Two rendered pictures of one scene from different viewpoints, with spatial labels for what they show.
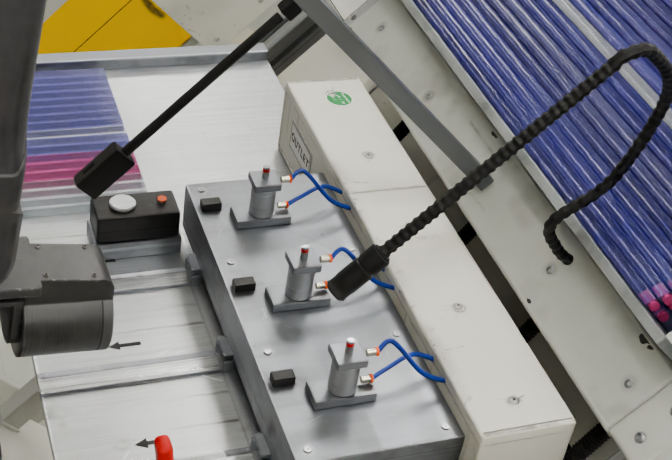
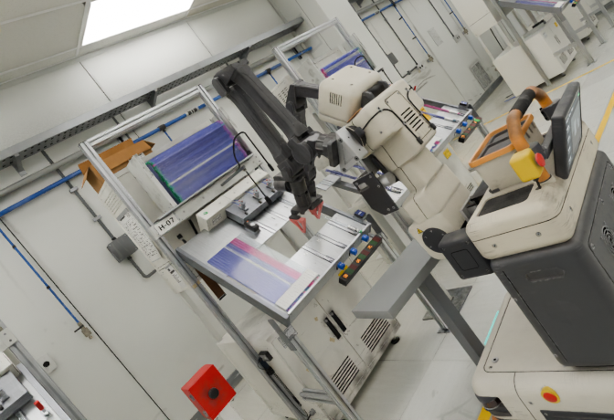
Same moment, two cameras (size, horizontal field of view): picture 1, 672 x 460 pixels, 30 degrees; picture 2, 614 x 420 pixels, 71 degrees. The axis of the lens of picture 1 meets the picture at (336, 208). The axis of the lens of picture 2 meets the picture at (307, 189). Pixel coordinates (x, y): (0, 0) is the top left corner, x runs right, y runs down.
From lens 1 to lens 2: 236 cm
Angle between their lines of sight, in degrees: 85
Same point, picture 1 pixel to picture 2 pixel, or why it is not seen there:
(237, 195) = (240, 213)
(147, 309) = (264, 220)
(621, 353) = (249, 162)
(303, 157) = (218, 217)
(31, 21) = not seen: hidden behind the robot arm
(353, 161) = (223, 204)
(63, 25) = not seen: outside the picture
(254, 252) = (251, 204)
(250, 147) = (212, 234)
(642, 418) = (257, 161)
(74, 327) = not seen: hidden behind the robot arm
